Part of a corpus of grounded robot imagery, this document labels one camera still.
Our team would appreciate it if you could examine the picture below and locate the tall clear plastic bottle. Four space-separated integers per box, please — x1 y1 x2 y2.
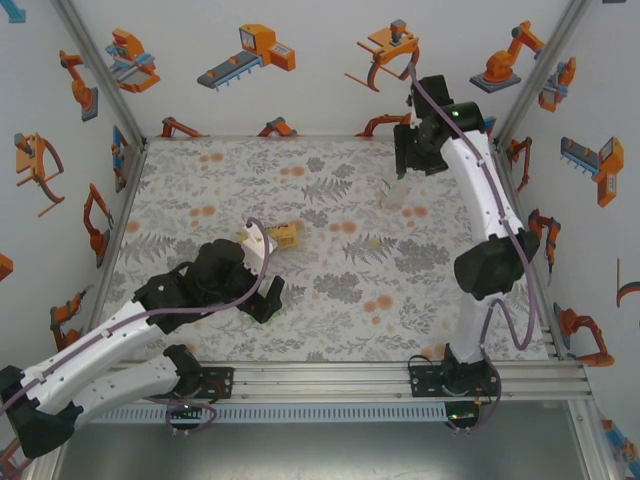
377 177 410 212

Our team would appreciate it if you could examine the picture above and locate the yellow label tea bottle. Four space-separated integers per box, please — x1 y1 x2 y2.
267 223 302 250

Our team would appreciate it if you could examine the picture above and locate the floral tablecloth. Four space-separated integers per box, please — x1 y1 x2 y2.
97 137 557 364

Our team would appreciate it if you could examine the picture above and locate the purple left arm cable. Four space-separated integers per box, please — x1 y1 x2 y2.
0 217 274 416

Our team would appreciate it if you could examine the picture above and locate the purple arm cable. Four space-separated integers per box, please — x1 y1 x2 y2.
407 62 539 351
0 217 274 416

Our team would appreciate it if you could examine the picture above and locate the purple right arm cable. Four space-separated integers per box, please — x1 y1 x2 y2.
407 62 539 351

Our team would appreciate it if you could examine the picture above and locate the aluminium mounting rail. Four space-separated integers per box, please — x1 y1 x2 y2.
107 360 594 405

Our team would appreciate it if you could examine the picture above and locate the slotted white cable tray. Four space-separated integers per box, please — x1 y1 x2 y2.
94 402 449 424

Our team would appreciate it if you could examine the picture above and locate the aluminium corner post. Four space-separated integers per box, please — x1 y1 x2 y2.
52 0 149 151
493 0 596 149

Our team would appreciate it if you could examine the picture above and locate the short purple cable loop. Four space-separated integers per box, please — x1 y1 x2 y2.
164 394 220 439
446 372 503 435

